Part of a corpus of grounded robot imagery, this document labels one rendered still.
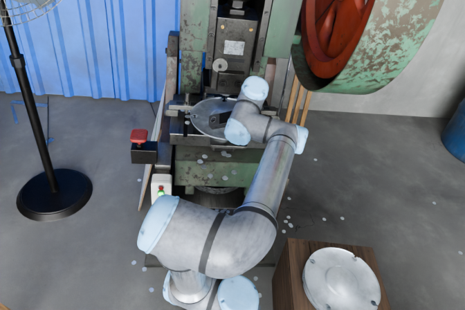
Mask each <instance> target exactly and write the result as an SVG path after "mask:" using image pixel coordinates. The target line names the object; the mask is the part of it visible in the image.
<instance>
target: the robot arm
mask: <svg viewBox="0 0 465 310"><path fill-rule="evenodd" d="M267 95H268V84H267V82H266V80H264V79H263V78H261V77H258V76H250V77H248V78H246V79H245V81H244V83H243V84H242V86H241V91H240V94H239V96H238V99H237V101H236V103H235V106H234V108H233V110H232V111H227V112H223V113H218V114H214V115H211V116H209V120H208V126H209V127H210V128H211V129H219V128H223V127H225V130H224V135H225V137H226V139H227V140H229V141H230V142H231V143H233V144H235V145H247V144H248V142H249V141H250V140H254V141H257V142H259V143H264V144H266V145H267V146H266V149H265V150H264V153H263V155H262V158H261V161H260V162H259V165H258V167H257V170H256V172H255V175H254V177H253V180H252V182H251V184H250V187H249V189H248V191H247V194H246V197H245V199H244V202H243V203H242V206H240V207H238V208H237V209H236V210H235V211H234V212H233V214H232V216H230V215H226V214H224V213H222V212H218V211H216V210H212V209H209V208H207V207H204V206H200V205H198V204H195V203H193V202H190V201H186V200H184V199H180V198H179V197H178V196H176V197H174V196H172V195H169V194H162V195H161V196H159V197H158V198H157V199H156V200H155V202H154V203H153V204H152V206H151V208H150V209H149V211H148V213H147V215H146V217H145V219H144V222H143V224H142V226H141V228H140V232H139V234H138V241H137V245H138V248H139V249H141V250H143V251H145V253H147V254H148V253H150V254H152V255H155V256H156V257H157V259H158V261H159V262H160V263H161V265H162V266H163V267H164V268H166V269H167V270H169V271H168V273H167V275H166V278H165V281H164V285H163V287H164V289H163V297H164V298H165V299H166V300H167V301H168V302H170V303H171V304H173V305H178V306H180V307H183V308H184V309H187V310H258V304H259V295H258V292H257V289H256V287H255V285H254V284H253V283H252V282H251V281H250V280H249V279H248V278H247V277H244V276H242V275H241V274H242V273H245V272H246V271H249V270H250V269H252V267H254V266H255V265H256V264H258V263H259V262H260V261H261V260H262V259H263V258H264V256H265V255H266V254H267V253H268V252H269V250H270V249H271V246H272V245H273V242H274V241H275V237H276V234H277V229H278V224H277V221H276V219H275V218H276V216H277V212H278V208H279V206H280V201H281V199H282V195H283V192H284V188H285V185H286V181H287V178H288V175H289V171H290V169H291V164H292V162H293V157H294V154H301V153H302V152H303V149H304V146H305V143H306V140H307V136H308V133H309V132H308V129H307V128H305V127H301V126H299V125H296V124H292V123H289V122H284V121H282V120H278V119H275V118H271V117H268V116H264V115H262V114H261V109H262V105H263V104H264V101H265V98H266V97H267Z"/></svg>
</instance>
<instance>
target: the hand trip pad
mask: <svg viewBox="0 0 465 310"><path fill-rule="evenodd" d="M147 135H148V131H147V130H146V129H133V130H132V131H131V136H130V141H131V142H133V143H138V144H139V145H140V144H142V143H145V142H146V141H147Z"/></svg>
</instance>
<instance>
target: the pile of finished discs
mask: <svg viewBox="0 0 465 310"><path fill-rule="evenodd" d="M354 256H355V255H353V253H351V252H349V251H347V250H344V249H341V248H332V247H329V248H321V249H320V250H317V251H316V252H314V253H313V254H312V255H311V256H310V258H309V259H308V260H307V262H306V264H305V266H304V270H303V273H302V281H303V287H304V291H305V293H306V295H307V297H308V299H309V301H310V302H311V304H312V305H313V306H314V307H315V308H316V309H317V310H377V309H378V307H377V305H379V303H380V300H381V290H380V286H379V282H378V280H377V278H376V276H375V274H374V272H373V271H372V269H371V268H370V267H369V266H368V265H367V264H366V263H365V262H364V261H363V260H362V259H361V258H358V257H356V258H355V257H354Z"/></svg>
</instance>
